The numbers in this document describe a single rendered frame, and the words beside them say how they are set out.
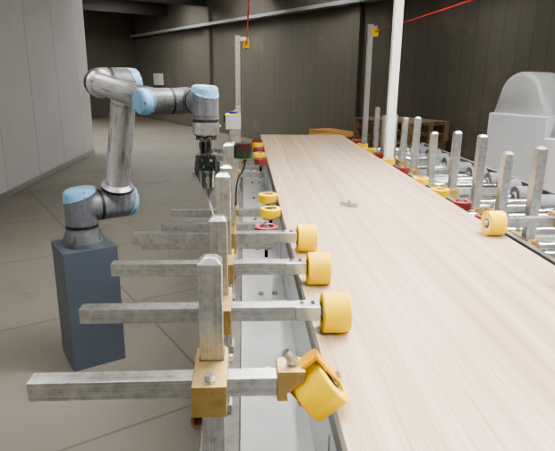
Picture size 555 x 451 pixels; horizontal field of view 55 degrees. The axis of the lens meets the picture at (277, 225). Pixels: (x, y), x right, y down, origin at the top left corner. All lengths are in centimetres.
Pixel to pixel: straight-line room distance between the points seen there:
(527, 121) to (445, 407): 559
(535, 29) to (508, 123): 131
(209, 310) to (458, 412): 41
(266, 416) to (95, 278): 152
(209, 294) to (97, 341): 202
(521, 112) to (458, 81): 161
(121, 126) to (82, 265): 67
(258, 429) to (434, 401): 50
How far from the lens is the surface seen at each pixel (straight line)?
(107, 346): 282
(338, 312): 103
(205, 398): 79
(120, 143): 253
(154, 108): 187
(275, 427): 129
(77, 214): 261
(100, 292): 269
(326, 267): 126
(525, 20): 737
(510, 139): 648
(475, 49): 772
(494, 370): 103
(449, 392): 94
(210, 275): 78
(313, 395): 81
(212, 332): 82
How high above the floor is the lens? 139
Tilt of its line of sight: 16 degrees down
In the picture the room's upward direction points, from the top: 1 degrees clockwise
